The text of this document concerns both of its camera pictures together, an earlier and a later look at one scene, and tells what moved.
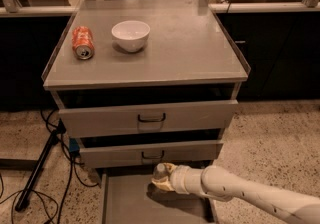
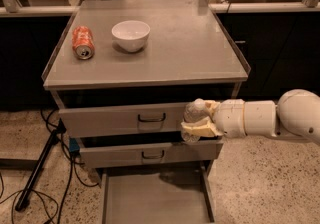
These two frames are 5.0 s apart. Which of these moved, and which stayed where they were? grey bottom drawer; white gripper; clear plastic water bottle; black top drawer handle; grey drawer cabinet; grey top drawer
Moved: white gripper; clear plastic water bottle
Stayed: black top drawer handle; grey bottom drawer; grey top drawer; grey drawer cabinet
